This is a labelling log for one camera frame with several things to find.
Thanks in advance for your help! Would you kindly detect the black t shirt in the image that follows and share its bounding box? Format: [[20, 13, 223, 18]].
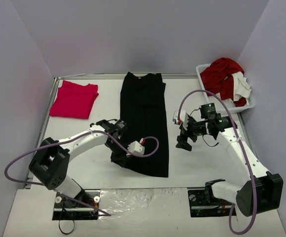
[[110, 72, 169, 178]]

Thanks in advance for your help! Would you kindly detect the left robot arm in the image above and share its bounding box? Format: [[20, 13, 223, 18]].
[[29, 119, 141, 206]]

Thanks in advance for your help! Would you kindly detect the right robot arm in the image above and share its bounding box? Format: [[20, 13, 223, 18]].
[[173, 103, 284, 217]]

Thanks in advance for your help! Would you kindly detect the white plastic basket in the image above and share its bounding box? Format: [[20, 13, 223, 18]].
[[196, 64, 256, 114]]

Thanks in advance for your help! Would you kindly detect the red t shirt in basket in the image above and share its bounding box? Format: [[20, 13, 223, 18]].
[[200, 58, 248, 107]]

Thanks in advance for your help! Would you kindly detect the white t shirt in basket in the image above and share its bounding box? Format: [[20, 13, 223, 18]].
[[232, 72, 251, 102]]

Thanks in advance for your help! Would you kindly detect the folded pink t shirt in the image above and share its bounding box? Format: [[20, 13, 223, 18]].
[[49, 80, 99, 119]]

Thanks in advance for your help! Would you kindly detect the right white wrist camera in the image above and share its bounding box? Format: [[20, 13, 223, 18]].
[[173, 110, 188, 125]]

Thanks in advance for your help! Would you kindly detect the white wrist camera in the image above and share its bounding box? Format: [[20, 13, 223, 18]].
[[173, 110, 188, 125], [127, 141, 144, 157]]

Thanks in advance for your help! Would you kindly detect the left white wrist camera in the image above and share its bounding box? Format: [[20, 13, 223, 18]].
[[127, 141, 144, 157]]

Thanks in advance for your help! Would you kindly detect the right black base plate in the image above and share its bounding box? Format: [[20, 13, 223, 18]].
[[187, 188, 231, 218]]

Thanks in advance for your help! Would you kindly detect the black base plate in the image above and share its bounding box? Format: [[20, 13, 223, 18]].
[[187, 188, 231, 218], [52, 190, 101, 221]]

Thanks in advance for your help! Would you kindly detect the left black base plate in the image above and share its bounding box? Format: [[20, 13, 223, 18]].
[[52, 190, 101, 221]]

